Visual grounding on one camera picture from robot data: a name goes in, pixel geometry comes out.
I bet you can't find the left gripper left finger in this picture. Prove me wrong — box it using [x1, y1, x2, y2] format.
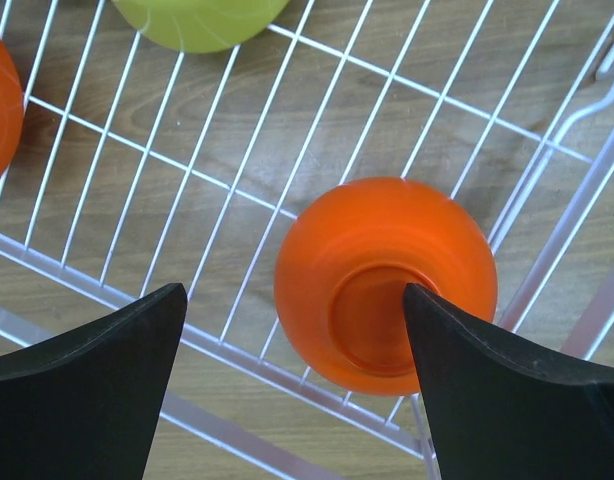
[0, 283, 187, 479]

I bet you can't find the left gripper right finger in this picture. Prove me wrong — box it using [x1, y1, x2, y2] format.
[403, 284, 614, 479]

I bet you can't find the orange bowl front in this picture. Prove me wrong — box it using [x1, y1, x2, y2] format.
[274, 177, 498, 396]

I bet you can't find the orange bowl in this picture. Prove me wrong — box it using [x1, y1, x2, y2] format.
[274, 177, 498, 396]
[0, 39, 24, 177]

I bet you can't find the white wire dish rack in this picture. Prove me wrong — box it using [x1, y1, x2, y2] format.
[0, 1, 614, 479]

